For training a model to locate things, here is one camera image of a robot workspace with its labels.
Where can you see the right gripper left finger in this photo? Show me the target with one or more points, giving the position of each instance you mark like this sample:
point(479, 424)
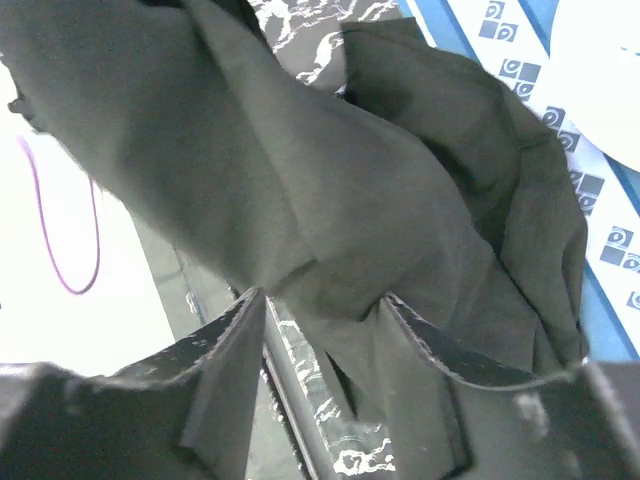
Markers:
point(185, 412)

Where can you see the black button shirt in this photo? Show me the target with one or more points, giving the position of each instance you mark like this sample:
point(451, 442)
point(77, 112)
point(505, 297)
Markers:
point(429, 179)

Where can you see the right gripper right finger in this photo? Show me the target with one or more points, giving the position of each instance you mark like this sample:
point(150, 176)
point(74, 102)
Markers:
point(456, 414)

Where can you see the blue patterned placemat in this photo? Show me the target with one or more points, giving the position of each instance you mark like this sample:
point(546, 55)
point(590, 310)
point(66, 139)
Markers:
point(511, 40)

